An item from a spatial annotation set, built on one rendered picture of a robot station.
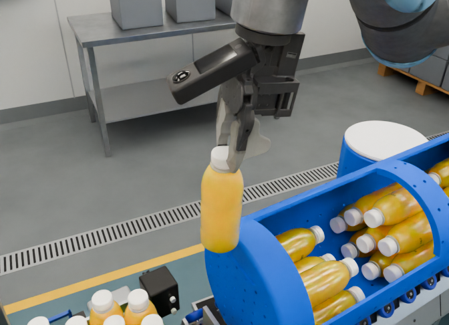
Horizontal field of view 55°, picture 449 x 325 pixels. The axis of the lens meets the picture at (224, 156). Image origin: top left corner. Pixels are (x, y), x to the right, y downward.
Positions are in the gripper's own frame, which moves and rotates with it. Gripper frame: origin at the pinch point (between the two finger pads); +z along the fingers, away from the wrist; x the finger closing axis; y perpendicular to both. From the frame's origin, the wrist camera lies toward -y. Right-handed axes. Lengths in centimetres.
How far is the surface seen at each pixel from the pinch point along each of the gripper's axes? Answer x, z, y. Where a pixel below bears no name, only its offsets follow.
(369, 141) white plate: 46, 33, 74
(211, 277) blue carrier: 6.9, 37.2, 5.6
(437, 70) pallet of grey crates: 233, 93, 313
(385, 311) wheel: -8, 40, 42
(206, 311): -1.1, 37.1, 2.0
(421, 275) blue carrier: -10, 27, 45
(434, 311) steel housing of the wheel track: -8, 48, 61
